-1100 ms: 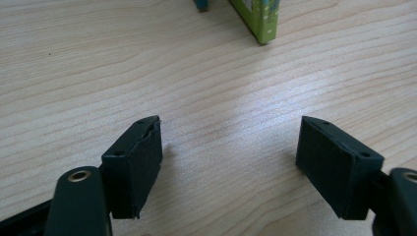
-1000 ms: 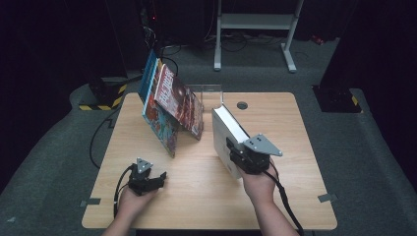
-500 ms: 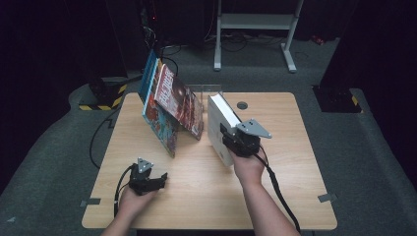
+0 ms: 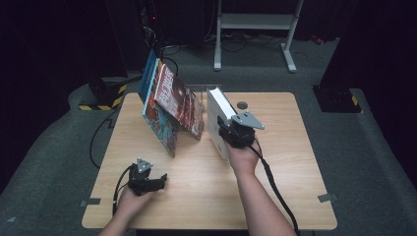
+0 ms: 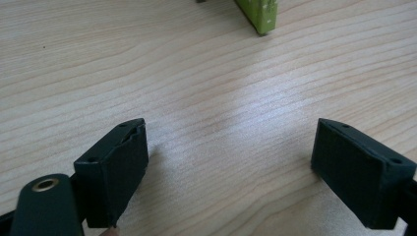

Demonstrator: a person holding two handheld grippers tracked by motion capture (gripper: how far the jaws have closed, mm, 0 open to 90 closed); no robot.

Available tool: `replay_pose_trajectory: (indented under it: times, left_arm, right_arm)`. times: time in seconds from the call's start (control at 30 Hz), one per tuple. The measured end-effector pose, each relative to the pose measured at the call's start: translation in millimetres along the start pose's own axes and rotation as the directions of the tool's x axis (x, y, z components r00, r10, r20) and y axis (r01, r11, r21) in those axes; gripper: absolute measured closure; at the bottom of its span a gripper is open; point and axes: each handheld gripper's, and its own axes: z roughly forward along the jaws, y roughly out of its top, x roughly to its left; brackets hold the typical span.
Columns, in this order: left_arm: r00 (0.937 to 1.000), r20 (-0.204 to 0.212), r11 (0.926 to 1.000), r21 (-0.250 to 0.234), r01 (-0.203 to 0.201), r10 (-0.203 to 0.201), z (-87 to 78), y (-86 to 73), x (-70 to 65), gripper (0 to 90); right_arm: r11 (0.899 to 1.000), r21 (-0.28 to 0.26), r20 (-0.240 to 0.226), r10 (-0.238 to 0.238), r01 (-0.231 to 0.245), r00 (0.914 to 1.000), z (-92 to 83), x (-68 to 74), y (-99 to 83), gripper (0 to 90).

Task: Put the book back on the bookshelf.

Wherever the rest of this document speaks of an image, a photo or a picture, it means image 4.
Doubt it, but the person's right hand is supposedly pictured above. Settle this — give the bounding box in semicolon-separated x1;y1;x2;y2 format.
226;140;263;178

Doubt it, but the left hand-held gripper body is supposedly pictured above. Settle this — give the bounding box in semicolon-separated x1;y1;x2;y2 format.
128;157;158;197

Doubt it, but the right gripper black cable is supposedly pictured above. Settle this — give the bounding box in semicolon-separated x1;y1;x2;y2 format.
249;144;301;236

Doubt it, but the person's left hand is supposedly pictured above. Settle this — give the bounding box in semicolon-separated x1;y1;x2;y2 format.
116;189;155;224

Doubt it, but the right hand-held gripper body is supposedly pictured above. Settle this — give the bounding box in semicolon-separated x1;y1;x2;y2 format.
218;111;266;149

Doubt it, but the light blue picture book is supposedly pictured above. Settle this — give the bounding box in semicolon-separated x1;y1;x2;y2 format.
142;58;181;159

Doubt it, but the black equipment rack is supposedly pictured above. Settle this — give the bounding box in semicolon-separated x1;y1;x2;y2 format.
104;0;165;75

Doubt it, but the dark blue picture book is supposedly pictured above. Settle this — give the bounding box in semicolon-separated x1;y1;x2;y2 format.
137;48;158;102

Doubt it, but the thin black floor cable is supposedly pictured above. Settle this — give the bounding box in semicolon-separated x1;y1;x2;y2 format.
89;107;121;170

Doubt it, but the black yellow striped stand base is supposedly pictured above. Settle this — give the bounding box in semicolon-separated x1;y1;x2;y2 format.
78;77;128;112
313;85;363;114

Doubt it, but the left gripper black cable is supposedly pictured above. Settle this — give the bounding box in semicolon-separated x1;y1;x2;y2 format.
112;164;134;217

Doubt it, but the grey tape strip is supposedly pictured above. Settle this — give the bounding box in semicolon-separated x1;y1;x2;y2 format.
317;193;338;203
80;198;102;208

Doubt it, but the purple magazine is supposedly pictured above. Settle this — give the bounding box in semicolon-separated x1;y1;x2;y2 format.
153;63;205;142

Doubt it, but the white metal stand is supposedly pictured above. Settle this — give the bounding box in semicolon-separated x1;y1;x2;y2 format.
213;0;304;74

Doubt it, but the white book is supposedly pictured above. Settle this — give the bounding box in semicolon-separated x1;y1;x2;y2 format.
206;87;239;161

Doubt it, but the looped black floor cable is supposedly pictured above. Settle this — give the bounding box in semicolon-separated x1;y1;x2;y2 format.
163;56;180;78

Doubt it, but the clear acrylic book holder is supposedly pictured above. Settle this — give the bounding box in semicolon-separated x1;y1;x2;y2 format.
186;84;227;139

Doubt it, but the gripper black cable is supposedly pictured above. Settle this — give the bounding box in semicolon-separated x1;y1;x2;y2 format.
249;144;301;236
112;164;134;217

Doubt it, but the tangle of black cables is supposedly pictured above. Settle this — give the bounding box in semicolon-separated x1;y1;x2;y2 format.
205;30;286;53

